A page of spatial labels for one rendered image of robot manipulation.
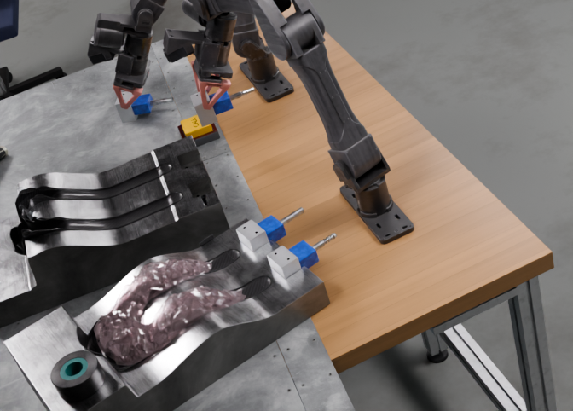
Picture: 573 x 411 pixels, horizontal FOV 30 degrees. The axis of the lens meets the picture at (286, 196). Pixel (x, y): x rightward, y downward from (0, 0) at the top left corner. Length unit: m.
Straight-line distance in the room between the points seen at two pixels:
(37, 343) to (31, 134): 0.88
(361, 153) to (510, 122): 1.64
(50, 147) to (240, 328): 0.94
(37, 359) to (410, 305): 0.64
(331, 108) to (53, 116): 0.96
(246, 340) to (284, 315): 0.08
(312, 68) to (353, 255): 0.35
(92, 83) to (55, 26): 2.28
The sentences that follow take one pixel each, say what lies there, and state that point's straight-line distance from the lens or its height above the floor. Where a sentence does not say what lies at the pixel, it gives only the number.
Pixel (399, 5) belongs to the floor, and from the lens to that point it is 4.34.
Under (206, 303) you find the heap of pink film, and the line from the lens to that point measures 1.82.
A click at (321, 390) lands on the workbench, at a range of 1.77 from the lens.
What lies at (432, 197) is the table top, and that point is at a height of 0.80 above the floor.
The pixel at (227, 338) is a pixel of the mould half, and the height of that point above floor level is 0.87.
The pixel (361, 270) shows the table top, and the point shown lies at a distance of 1.95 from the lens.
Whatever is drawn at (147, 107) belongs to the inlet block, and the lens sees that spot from 2.53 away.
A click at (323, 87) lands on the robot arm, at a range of 1.94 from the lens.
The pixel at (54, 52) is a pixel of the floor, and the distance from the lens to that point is 4.83.
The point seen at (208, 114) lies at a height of 0.93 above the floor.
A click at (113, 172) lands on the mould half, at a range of 2.26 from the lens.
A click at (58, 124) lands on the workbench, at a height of 0.80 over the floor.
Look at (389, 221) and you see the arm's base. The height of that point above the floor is 0.81.
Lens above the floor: 2.11
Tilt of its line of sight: 37 degrees down
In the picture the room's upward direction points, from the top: 18 degrees counter-clockwise
